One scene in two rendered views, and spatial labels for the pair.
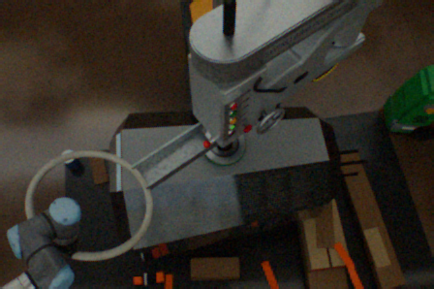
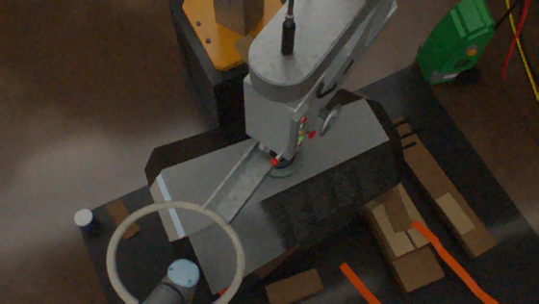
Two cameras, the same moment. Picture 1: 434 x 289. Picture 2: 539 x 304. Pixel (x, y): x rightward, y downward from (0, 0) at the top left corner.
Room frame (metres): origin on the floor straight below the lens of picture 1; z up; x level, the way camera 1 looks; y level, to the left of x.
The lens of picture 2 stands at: (-0.01, 0.33, 3.10)
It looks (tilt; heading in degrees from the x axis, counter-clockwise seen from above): 66 degrees down; 340
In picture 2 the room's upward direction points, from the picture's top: 2 degrees clockwise
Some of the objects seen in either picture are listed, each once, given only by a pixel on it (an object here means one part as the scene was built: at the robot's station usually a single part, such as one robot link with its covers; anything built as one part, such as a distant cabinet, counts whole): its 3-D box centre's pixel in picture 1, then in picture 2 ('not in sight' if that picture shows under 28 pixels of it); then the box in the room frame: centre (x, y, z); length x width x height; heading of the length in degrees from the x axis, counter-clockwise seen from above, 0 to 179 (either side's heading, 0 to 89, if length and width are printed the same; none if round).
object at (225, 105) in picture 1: (230, 117); (297, 130); (0.76, -0.05, 1.38); 0.08 x 0.03 x 0.28; 128
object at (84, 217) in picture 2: (71, 160); (86, 220); (1.15, 1.03, 0.08); 0.10 x 0.10 x 0.13
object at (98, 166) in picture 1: (98, 167); (122, 218); (1.12, 0.84, 0.02); 0.25 x 0.10 x 0.01; 19
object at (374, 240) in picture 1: (376, 247); (454, 214); (0.54, -1.03, 0.10); 0.25 x 0.10 x 0.01; 13
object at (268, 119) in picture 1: (264, 115); (322, 115); (0.87, -0.20, 1.20); 0.15 x 0.10 x 0.15; 128
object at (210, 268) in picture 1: (214, 269); (294, 289); (0.42, 0.01, 0.07); 0.30 x 0.12 x 0.12; 92
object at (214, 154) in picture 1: (224, 144); (278, 154); (0.89, -0.03, 0.88); 0.21 x 0.21 x 0.01
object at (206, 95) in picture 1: (241, 84); (294, 92); (0.94, -0.10, 1.33); 0.36 x 0.22 x 0.45; 128
